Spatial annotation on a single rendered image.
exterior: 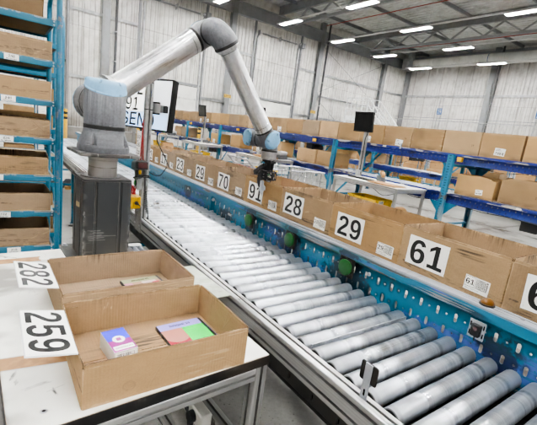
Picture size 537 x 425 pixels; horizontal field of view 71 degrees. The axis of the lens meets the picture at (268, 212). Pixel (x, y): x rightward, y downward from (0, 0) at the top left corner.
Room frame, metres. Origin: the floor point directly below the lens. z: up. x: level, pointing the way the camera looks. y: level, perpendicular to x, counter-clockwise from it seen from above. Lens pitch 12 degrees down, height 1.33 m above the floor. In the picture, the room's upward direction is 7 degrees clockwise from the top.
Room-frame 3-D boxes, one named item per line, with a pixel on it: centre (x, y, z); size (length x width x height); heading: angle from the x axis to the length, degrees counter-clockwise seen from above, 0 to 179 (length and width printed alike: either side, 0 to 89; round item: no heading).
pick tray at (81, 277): (1.13, 0.44, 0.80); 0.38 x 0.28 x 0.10; 128
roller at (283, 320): (1.27, -0.26, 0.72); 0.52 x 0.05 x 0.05; 127
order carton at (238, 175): (2.62, 0.17, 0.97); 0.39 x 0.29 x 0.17; 37
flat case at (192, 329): (0.92, 0.16, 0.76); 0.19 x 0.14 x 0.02; 39
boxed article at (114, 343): (0.82, 0.32, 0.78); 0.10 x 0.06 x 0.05; 42
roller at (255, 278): (1.53, -0.07, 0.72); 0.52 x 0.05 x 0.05; 127
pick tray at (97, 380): (0.86, 0.24, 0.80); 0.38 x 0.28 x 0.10; 127
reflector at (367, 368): (0.80, -0.28, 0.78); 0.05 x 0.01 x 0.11; 37
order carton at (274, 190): (2.30, -0.06, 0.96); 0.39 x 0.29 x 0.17; 37
